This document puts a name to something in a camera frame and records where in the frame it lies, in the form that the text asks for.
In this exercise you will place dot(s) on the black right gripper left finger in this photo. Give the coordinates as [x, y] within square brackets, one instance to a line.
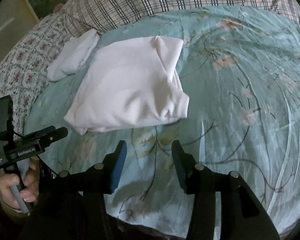
[76, 201]

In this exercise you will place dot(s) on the teal floral bed sheet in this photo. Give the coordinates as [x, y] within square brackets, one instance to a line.
[240, 67]

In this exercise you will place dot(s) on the person's left hand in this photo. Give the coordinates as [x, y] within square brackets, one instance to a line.
[31, 182]

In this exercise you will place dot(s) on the pink floral pillow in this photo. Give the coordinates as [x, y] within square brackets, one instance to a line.
[23, 73]

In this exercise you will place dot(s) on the cream white zip hoodie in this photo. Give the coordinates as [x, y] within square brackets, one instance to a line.
[130, 84]

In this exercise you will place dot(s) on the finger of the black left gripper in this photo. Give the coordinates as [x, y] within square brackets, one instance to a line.
[45, 137]

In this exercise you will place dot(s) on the folded white garment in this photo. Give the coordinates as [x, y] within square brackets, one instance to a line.
[73, 55]

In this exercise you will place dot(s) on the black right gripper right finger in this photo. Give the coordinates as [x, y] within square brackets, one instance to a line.
[242, 214]

